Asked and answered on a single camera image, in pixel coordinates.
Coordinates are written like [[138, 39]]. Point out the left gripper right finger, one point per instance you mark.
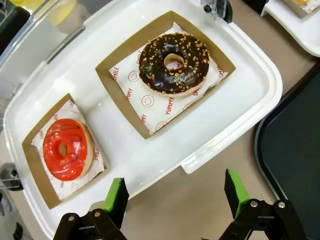
[[237, 195]]

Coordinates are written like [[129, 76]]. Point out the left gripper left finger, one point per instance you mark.
[[113, 200]]

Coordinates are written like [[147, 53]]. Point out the smiley printed paper liner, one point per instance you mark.
[[65, 190], [312, 5], [150, 112]]

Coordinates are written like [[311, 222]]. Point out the red glazed donut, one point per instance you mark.
[[72, 166]]

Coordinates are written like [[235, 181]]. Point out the brown cardboard donut box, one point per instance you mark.
[[110, 85], [295, 8], [32, 160]]

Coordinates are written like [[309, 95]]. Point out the black serving tray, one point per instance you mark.
[[295, 150]]

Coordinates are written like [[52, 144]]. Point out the chocolate donut with nut bits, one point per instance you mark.
[[155, 75]]

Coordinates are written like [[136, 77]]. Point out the white display case base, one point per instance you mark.
[[125, 155], [295, 27]]

